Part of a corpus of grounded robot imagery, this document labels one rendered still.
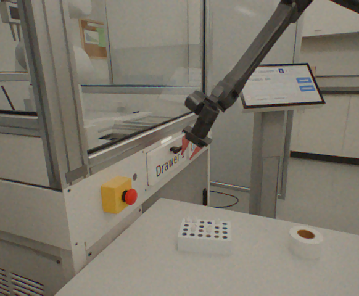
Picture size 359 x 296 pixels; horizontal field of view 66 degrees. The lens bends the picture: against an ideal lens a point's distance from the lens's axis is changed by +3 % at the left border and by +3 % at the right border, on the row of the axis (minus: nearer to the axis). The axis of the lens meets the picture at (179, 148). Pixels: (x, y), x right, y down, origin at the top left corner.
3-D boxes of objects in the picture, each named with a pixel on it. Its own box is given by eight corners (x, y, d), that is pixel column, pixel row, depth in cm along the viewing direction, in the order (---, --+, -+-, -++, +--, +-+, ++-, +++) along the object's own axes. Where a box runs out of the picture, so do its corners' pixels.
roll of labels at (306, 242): (301, 237, 69) (303, 222, 68) (328, 253, 63) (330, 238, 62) (281, 245, 66) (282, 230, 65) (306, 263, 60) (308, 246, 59)
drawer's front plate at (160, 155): (186, 159, 112) (186, 134, 109) (152, 186, 86) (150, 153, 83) (182, 159, 113) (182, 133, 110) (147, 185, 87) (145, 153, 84)
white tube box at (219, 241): (230, 234, 71) (230, 221, 69) (231, 255, 63) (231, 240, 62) (182, 230, 72) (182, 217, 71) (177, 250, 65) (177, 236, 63)
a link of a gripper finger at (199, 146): (181, 150, 101) (192, 129, 98) (197, 160, 100) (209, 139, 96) (175, 155, 95) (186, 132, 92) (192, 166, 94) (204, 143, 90)
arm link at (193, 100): (226, 88, 85) (234, 100, 92) (202, 73, 91) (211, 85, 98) (201, 118, 86) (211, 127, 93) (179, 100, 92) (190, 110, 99)
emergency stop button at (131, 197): (139, 201, 69) (138, 186, 68) (130, 208, 65) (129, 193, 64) (129, 199, 70) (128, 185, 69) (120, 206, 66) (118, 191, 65)
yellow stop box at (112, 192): (136, 202, 72) (134, 177, 70) (119, 216, 65) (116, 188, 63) (119, 199, 74) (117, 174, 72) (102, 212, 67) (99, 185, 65)
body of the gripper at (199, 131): (186, 129, 98) (195, 111, 95) (210, 143, 97) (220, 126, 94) (180, 133, 93) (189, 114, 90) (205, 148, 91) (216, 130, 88)
